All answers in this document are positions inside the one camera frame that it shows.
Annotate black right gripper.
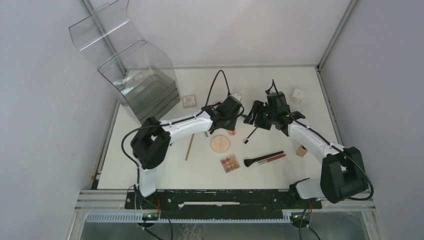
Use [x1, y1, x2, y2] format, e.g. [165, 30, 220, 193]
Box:
[243, 100, 277, 131]

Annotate wooden handle brush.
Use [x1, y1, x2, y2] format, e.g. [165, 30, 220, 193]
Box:
[185, 134, 195, 161]

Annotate small square pink compact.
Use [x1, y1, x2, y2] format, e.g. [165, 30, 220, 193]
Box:
[182, 94, 197, 108]

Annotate clear acrylic makeup organizer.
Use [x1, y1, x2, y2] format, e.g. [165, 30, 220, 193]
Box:
[68, 0, 181, 123]

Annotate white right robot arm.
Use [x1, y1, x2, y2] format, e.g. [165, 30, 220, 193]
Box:
[244, 92, 371, 208]

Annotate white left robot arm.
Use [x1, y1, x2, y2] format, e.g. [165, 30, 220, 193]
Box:
[129, 93, 244, 209]

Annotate clear liquid bottle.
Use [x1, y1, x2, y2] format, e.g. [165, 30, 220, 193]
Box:
[290, 88, 306, 105]

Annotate round beige sponge lower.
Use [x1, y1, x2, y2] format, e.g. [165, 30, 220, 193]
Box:
[210, 135, 230, 154]

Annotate eyeshadow palette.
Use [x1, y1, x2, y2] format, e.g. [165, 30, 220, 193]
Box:
[220, 155, 241, 174]

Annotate red silver lip gloss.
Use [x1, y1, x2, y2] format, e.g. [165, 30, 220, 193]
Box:
[258, 153, 286, 165]

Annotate black powder brush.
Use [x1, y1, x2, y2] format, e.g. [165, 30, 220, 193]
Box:
[243, 150, 284, 168]

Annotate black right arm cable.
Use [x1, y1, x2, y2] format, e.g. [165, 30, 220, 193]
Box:
[264, 79, 375, 240]

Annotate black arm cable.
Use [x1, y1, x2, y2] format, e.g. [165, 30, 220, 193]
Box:
[120, 69, 248, 240]
[264, 79, 375, 240]

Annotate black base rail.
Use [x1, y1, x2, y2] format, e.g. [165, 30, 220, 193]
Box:
[124, 189, 322, 220]

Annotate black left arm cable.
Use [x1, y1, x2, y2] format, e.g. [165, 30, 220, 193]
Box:
[120, 69, 248, 240]

